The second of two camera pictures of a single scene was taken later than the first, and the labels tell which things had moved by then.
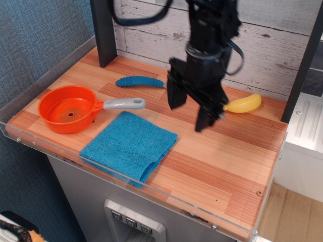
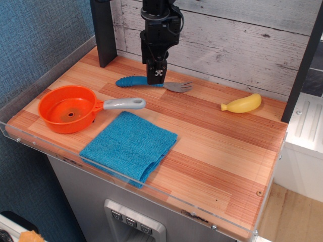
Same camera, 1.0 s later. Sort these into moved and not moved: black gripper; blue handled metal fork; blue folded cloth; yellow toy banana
Moved: black gripper
Not moved: blue folded cloth; yellow toy banana; blue handled metal fork
